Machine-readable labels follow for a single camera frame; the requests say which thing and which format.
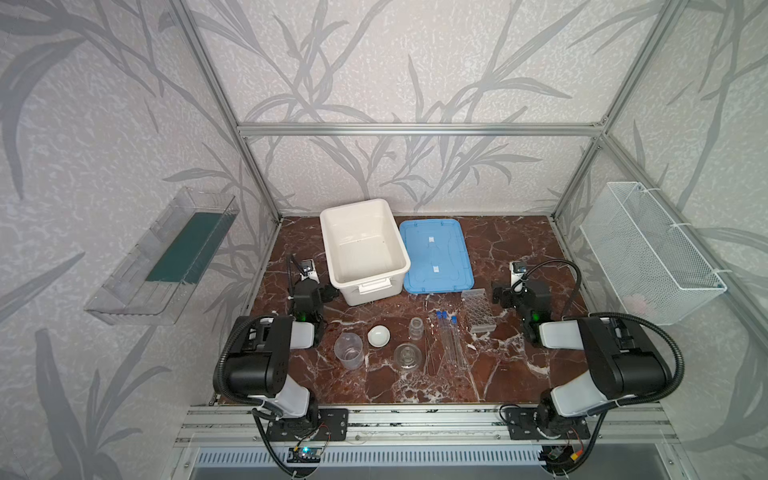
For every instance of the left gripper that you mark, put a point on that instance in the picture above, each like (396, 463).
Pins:
(306, 288)

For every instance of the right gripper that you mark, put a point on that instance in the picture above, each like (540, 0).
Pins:
(513, 294)

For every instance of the clear test tube rack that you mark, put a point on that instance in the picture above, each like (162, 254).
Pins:
(477, 312)

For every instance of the clear plastic beaker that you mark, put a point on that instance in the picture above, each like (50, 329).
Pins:
(348, 349)

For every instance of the white plastic bin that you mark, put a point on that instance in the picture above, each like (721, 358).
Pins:
(366, 257)

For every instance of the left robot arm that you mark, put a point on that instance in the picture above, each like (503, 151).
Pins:
(253, 367)

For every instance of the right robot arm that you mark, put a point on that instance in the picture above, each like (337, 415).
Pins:
(629, 361)

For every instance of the white round dish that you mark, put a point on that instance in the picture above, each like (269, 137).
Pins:
(378, 336)

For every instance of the blue plastic lid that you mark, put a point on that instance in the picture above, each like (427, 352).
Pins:
(439, 257)

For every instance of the small glass jar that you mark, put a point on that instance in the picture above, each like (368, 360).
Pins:
(416, 329)

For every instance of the glass petri dish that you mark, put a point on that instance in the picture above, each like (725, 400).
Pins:
(408, 356)

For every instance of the green circuit board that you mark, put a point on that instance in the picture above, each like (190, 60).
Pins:
(304, 455)

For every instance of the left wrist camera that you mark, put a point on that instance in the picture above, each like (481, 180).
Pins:
(308, 270)

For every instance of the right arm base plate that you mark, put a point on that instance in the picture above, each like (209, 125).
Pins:
(529, 423)

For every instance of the white wire basket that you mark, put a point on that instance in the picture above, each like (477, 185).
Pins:
(651, 264)

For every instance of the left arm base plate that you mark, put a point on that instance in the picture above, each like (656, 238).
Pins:
(317, 425)

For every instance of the clear wall shelf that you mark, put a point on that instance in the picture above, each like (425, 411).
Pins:
(156, 279)

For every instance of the aluminium front rail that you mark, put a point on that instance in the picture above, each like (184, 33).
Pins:
(420, 424)

